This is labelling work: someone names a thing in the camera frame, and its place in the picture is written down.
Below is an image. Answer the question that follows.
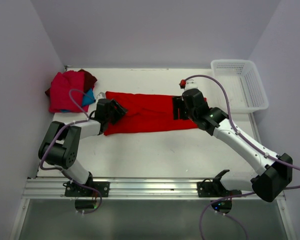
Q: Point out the black left base bracket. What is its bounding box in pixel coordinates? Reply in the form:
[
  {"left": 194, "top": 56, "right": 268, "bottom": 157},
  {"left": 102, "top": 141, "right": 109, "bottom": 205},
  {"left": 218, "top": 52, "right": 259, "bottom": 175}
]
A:
[{"left": 62, "top": 181, "right": 110, "bottom": 197}]

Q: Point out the bright red t shirt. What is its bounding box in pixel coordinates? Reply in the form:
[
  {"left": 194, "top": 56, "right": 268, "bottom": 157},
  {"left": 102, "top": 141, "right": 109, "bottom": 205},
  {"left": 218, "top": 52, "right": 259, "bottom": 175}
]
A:
[{"left": 104, "top": 91, "right": 197, "bottom": 136}]

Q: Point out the white plastic mesh basket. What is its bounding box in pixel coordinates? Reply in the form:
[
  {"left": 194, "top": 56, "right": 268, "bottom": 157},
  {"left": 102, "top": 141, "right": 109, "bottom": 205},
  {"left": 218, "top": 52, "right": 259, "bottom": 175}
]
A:
[{"left": 210, "top": 59, "right": 269, "bottom": 114}]

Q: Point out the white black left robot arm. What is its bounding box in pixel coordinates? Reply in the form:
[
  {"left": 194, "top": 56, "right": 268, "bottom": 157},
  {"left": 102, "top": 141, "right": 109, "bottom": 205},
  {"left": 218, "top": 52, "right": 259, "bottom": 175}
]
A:
[{"left": 38, "top": 98, "right": 128, "bottom": 197}]

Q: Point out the blue folded t shirt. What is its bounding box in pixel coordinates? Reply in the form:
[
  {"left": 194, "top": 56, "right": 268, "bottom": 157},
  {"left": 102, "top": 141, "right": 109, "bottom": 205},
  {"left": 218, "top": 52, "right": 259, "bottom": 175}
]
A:
[{"left": 59, "top": 88, "right": 96, "bottom": 113}]

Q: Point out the black base bracket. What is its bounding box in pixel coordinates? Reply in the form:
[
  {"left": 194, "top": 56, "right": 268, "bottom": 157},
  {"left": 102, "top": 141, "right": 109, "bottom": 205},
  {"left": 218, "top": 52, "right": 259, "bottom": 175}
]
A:
[
  {"left": 62, "top": 181, "right": 110, "bottom": 197},
  {"left": 196, "top": 179, "right": 242, "bottom": 198}
]

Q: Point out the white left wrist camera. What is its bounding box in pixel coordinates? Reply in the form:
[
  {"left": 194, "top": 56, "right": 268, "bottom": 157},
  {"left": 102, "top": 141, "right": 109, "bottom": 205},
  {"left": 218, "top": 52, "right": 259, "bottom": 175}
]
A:
[{"left": 96, "top": 92, "right": 106, "bottom": 100}]

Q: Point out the black right base bracket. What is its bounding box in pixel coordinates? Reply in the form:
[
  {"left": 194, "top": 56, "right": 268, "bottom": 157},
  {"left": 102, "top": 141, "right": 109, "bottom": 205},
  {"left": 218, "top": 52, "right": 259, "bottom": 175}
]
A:
[{"left": 196, "top": 179, "right": 242, "bottom": 198}]

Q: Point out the dark maroon folded t shirt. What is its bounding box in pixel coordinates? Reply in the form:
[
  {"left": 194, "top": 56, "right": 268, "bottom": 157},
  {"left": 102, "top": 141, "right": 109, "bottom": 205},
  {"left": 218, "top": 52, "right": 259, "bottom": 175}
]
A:
[{"left": 45, "top": 69, "right": 97, "bottom": 97}]

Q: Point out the crimson folded t shirt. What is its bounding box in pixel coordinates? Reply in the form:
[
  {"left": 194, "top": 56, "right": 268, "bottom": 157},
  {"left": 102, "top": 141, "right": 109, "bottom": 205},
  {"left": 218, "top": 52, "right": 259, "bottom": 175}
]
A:
[{"left": 48, "top": 70, "right": 85, "bottom": 113}]

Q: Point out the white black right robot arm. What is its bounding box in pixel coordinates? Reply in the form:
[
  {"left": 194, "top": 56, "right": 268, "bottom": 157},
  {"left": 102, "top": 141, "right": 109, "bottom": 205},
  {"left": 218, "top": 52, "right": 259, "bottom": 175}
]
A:
[{"left": 172, "top": 88, "right": 293, "bottom": 203}]

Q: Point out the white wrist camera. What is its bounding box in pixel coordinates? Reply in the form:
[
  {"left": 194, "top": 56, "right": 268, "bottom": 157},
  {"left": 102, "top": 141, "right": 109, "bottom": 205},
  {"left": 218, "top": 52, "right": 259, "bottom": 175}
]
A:
[
  {"left": 96, "top": 92, "right": 106, "bottom": 100},
  {"left": 179, "top": 79, "right": 198, "bottom": 91}
]

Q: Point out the aluminium mounting rail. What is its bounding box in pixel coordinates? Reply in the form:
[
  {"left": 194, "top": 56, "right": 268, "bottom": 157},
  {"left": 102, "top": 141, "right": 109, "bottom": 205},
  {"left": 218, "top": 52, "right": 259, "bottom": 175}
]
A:
[{"left": 22, "top": 162, "right": 286, "bottom": 201}]

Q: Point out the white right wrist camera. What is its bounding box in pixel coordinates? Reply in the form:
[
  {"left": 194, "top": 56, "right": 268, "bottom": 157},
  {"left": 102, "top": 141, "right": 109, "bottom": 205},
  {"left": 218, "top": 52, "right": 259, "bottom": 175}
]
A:
[{"left": 179, "top": 79, "right": 198, "bottom": 91}]

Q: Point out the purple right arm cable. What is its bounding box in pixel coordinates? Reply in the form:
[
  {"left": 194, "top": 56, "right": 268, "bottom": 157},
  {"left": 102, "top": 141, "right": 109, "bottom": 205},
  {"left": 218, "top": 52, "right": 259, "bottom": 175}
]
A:
[{"left": 186, "top": 74, "right": 300, "bottom": 240}]

